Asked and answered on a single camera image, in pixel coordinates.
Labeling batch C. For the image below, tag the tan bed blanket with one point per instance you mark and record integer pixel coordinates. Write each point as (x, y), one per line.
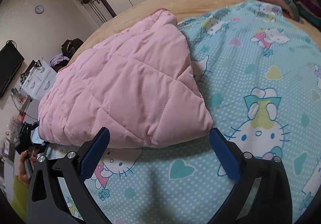
(181, 9)

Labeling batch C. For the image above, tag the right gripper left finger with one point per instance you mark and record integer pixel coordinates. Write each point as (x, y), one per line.
(46, 203)

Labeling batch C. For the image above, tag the pink quilted jacket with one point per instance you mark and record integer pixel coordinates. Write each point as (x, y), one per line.
(138, 83)

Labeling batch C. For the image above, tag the teal cartoon cat bedsheet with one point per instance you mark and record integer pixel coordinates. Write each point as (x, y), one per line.
(260, 81)

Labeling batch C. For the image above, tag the person's left hand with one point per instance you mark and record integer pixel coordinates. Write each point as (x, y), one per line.
(22, 170)

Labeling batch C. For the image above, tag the white drawer chest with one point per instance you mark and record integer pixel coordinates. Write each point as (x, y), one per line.
(39, 81)

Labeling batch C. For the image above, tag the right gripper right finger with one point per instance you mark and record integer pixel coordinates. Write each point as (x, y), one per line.
(273, 201)

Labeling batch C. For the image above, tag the black bag on floor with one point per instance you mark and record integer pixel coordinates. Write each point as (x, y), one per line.
(69, 47)

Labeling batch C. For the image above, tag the purple wall clock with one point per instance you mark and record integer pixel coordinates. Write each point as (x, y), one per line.
(39, 9)

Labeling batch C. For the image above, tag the black wall television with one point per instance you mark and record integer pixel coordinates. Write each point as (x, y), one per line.
(10, 62)

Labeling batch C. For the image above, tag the purple clothes pile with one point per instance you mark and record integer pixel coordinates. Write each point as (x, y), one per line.
(59, 60)

